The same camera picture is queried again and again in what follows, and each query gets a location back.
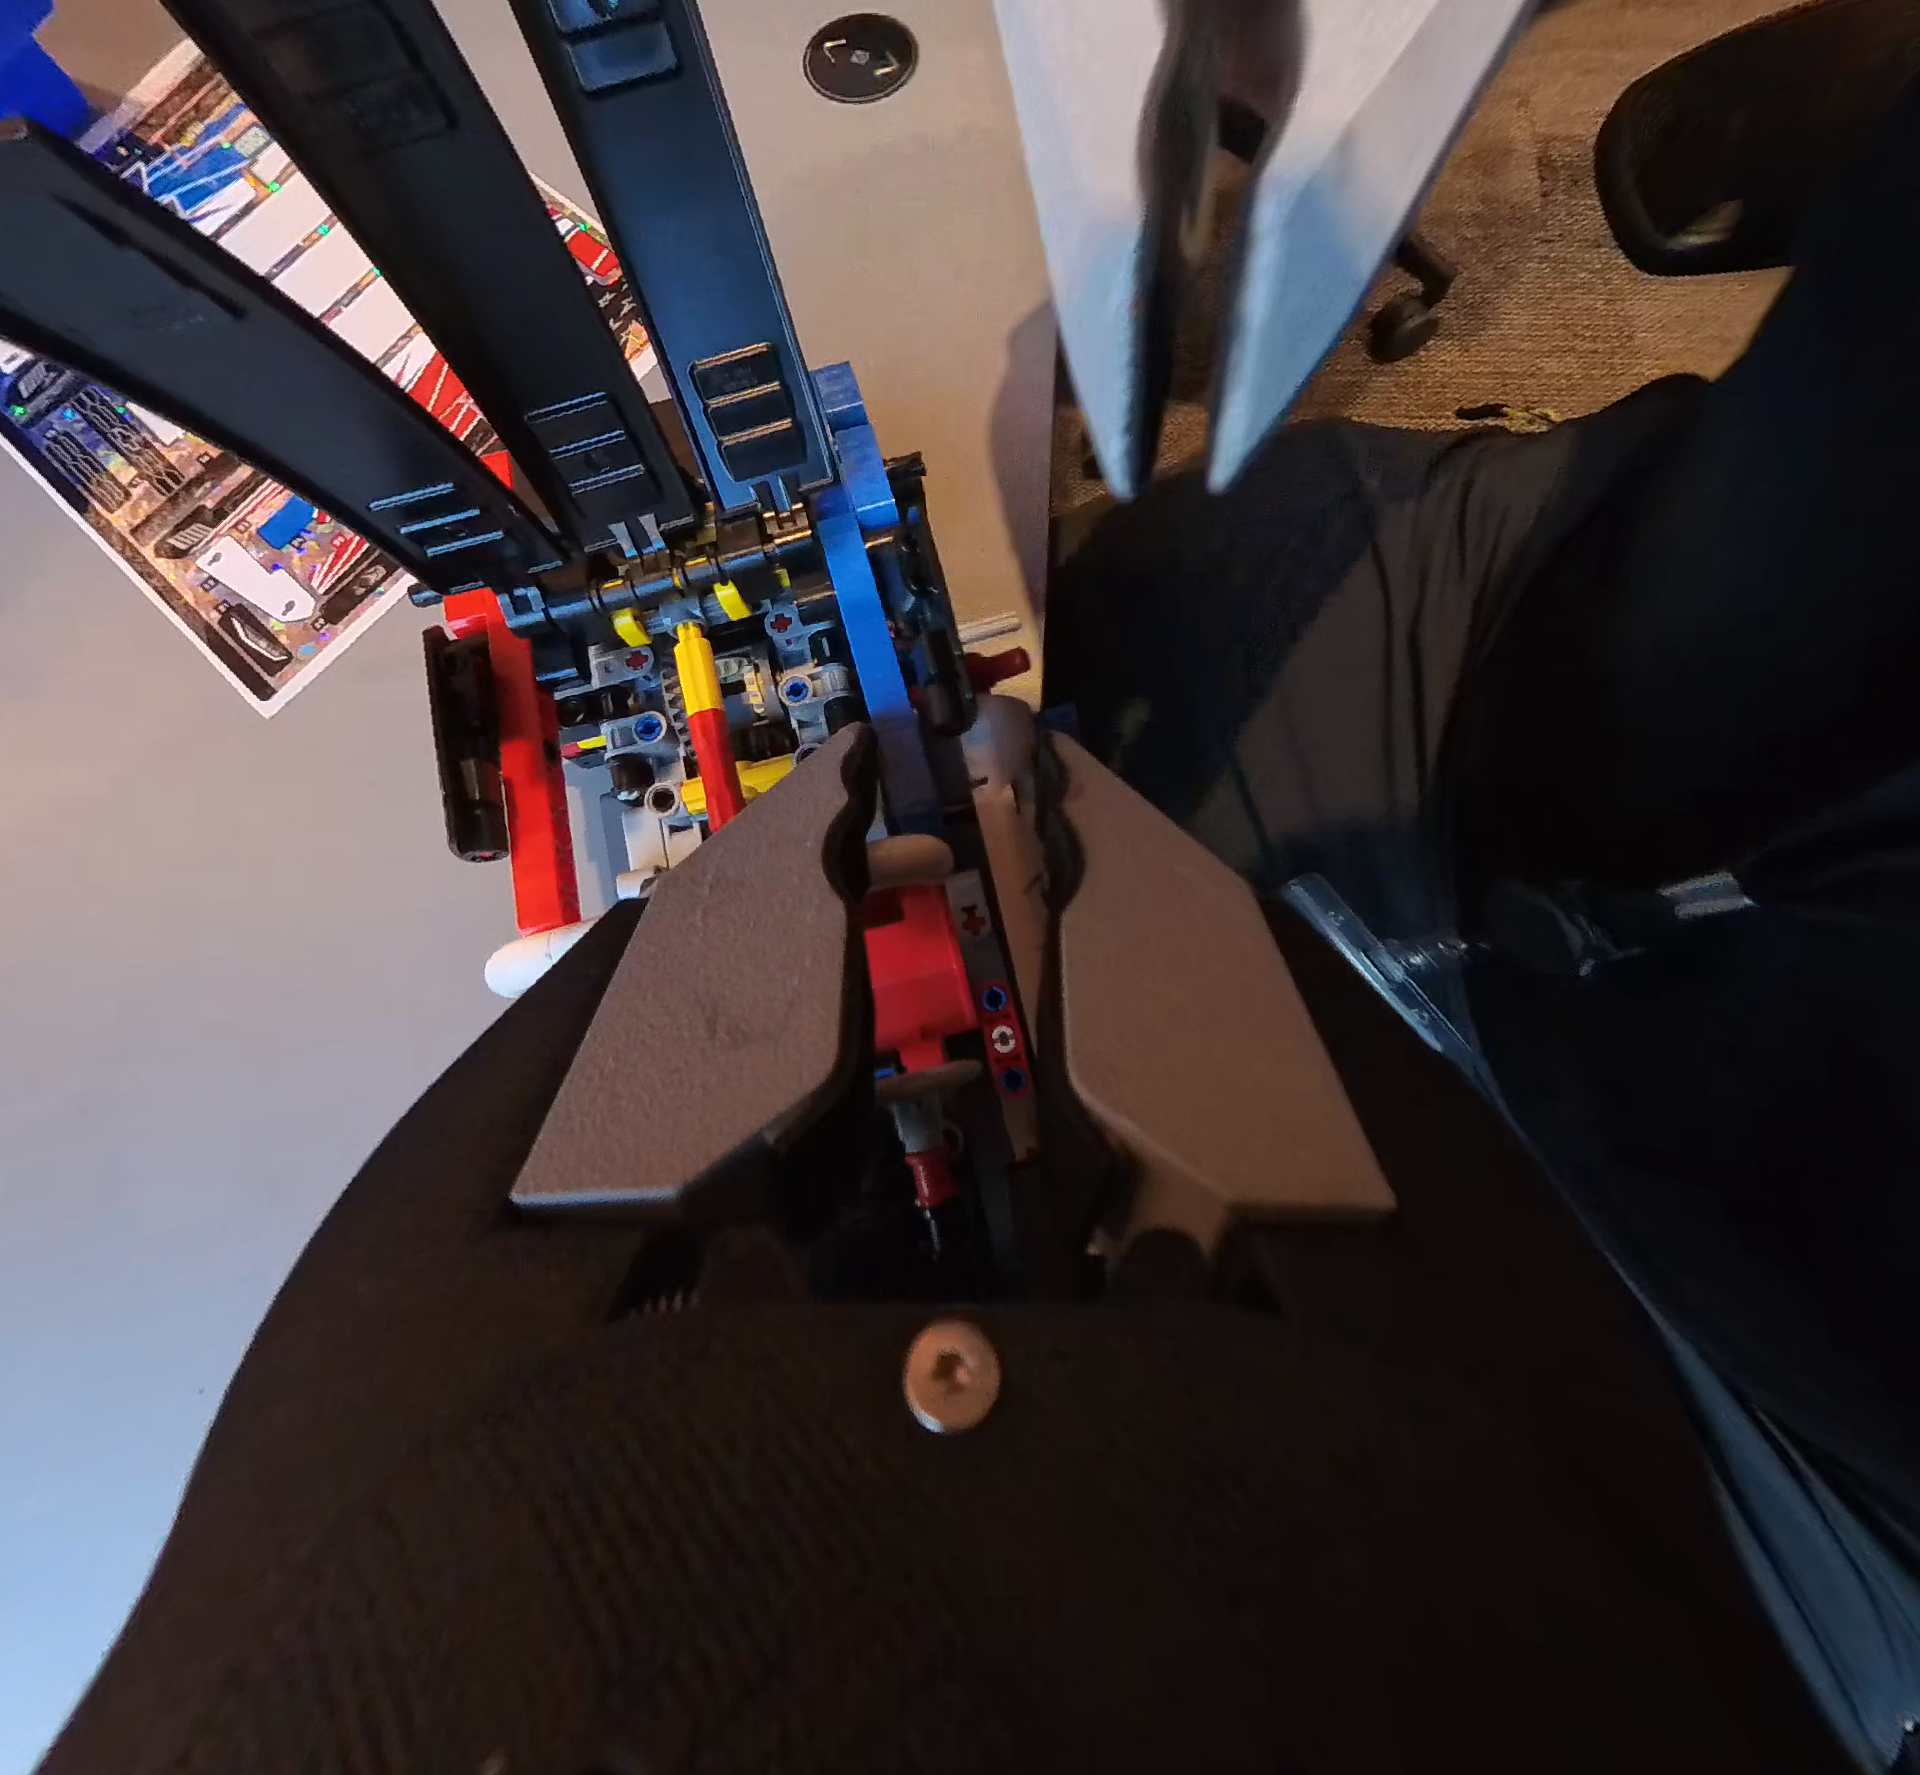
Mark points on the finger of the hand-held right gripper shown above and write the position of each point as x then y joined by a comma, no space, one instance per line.
1078,157
1350,157

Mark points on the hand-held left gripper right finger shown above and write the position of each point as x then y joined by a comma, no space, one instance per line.
1215,1041

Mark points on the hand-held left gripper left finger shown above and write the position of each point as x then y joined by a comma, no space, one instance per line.
674,1041

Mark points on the toy brick race car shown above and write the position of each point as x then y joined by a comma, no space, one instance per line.
600,305

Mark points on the round desk grommet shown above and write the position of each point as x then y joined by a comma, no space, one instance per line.
858,55

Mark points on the black chair caster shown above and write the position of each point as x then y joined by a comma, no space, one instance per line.
1411,299

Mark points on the black chair armrest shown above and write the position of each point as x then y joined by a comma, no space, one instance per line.
1755,125

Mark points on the person's dark clothed body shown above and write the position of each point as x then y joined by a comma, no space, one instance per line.
1650,606

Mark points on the holographic sticker sheet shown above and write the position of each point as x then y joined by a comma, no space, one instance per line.
225,576

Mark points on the blue plastic bin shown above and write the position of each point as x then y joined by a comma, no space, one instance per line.
30,51

